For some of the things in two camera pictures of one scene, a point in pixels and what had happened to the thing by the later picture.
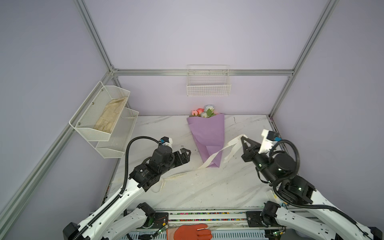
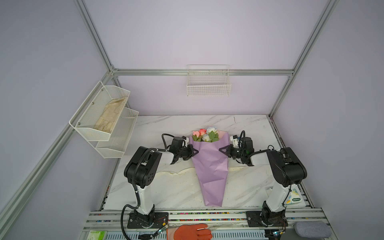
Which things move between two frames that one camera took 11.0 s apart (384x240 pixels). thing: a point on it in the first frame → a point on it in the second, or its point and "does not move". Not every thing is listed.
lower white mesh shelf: (120, 136) does not move
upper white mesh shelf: (97, 117) does not move
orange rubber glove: (194, 231) does not move
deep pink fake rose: (200, 111) → (202, 131)
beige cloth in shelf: (107, 120) does not move
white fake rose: (209, 109) → (210, 129)
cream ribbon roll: (238, 140) → (229, 169)
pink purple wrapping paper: (208, 133) → (211, 166)
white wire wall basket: (208, 80) does not move
